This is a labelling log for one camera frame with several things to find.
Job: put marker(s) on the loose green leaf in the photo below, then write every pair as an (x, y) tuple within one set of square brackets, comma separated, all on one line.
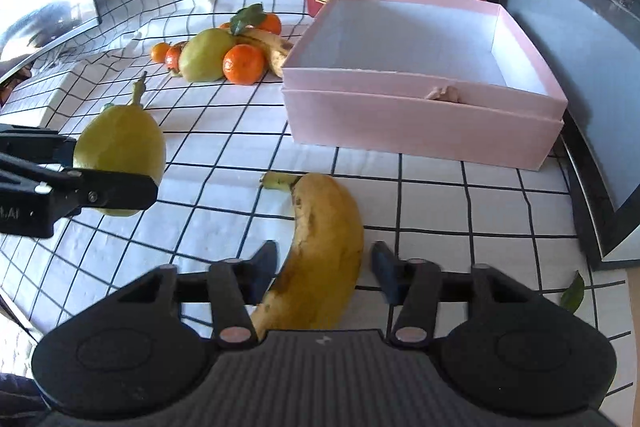
[(572, 294)]

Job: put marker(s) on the large orange tangerine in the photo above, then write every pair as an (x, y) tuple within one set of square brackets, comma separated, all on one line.
[(243, 64)]

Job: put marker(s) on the small orange kumquat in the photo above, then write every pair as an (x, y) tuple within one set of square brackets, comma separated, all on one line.
[(159, 52)]

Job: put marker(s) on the small orange tangerine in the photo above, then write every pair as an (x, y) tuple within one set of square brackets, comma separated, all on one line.
[(173, 58)]

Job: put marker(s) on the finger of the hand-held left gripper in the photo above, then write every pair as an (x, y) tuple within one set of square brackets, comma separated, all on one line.
[(30, 142), (115, 192)]

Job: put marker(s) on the tangerine with green leaves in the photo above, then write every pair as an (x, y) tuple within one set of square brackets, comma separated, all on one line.
[(270, 24)]

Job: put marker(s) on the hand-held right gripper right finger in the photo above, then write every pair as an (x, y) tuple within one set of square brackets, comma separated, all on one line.
[(385, 268)]

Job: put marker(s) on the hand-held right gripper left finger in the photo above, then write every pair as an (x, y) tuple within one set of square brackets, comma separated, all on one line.
[(262, 268)]

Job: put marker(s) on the spotted yellow banana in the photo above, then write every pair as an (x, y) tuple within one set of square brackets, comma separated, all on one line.
[(272, 52)]

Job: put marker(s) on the black framed grey panel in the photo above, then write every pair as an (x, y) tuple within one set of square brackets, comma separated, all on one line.
[(575, 82)]

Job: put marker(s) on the large yellow banana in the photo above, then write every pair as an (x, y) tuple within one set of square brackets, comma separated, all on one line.
[(325, 247)]

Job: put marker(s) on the yellow-green pear with stem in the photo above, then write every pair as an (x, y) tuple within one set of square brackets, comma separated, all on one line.
[(125, 142)]

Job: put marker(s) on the pink cardboard box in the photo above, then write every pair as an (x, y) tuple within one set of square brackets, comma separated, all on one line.
[(400, 127)]

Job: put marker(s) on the white checked tablecloth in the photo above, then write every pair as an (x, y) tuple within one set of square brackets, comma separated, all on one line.
[(225, 147)]

